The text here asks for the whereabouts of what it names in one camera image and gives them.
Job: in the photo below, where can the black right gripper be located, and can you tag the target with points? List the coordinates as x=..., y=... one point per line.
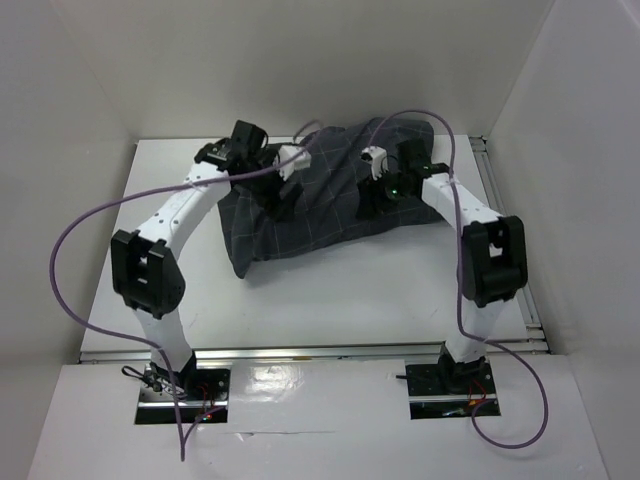
x=370, y=197

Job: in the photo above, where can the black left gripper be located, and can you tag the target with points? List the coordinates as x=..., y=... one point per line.
x=271, y=202

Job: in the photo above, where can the dark grey checked pillowcase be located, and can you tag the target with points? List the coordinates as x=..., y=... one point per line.
x=325, y=213

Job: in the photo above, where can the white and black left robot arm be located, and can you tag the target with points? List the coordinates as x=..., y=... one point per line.
x=144, y=262

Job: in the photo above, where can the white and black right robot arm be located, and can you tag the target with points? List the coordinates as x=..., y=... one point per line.
x=491, y=249

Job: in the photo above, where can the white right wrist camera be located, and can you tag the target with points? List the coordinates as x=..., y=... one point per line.
x=377, y=158

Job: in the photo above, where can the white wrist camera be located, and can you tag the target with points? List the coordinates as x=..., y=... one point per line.
x=290, y=159
x=377, y=158

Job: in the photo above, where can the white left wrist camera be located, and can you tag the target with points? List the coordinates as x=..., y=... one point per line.
x=290, y=159

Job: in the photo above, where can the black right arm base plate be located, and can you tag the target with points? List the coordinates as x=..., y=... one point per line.
x=430, y=398

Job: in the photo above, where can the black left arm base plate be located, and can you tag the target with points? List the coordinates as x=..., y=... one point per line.
x=206, y=399

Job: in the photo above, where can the aluminium frame rail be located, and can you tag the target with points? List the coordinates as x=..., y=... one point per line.
x=390, y=293

